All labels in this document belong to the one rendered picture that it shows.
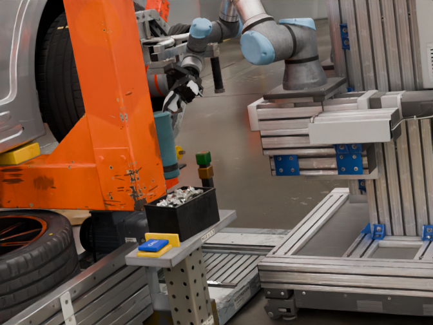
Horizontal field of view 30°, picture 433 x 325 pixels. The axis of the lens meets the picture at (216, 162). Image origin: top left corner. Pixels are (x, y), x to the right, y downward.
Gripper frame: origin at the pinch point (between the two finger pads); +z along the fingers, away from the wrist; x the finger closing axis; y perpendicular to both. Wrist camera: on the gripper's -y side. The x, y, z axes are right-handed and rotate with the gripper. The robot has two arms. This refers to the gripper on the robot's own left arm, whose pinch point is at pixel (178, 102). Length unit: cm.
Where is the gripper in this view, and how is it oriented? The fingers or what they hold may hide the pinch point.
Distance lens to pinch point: 281.1
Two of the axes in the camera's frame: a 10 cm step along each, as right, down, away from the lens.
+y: 5.9, 6.3, 4.9
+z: -1.2, 6.8, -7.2
